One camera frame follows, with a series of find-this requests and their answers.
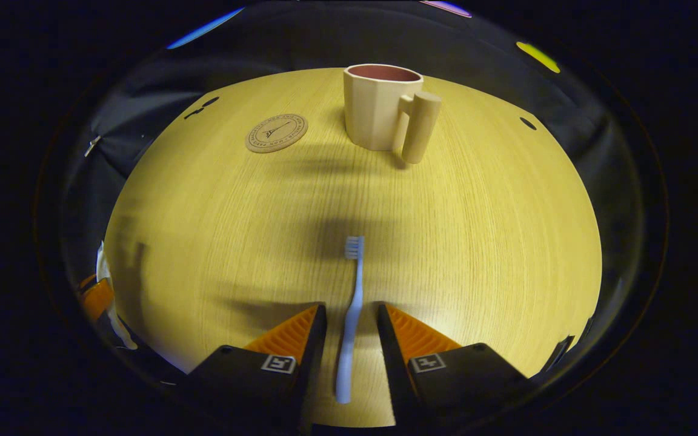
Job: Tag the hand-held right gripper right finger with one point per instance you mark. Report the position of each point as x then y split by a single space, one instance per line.
392 363

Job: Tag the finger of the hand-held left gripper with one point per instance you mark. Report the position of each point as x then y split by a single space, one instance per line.
97 300

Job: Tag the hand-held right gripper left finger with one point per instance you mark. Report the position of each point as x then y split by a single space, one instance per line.
314 351

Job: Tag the white toothpaste tube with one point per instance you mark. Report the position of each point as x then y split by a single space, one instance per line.
103 263

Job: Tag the light blue toothbrush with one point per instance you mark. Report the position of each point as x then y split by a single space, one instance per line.
355 303

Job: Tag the round cork coaster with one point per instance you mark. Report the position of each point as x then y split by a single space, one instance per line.
276 133

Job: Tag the beige cup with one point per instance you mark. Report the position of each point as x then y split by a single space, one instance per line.
373 115

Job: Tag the wooden desktop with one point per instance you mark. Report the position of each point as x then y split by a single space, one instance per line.
476 242

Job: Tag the white cloth clip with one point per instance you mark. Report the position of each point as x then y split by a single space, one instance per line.
92 146

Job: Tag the black table edge clamp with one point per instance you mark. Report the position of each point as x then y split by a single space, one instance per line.
558 354

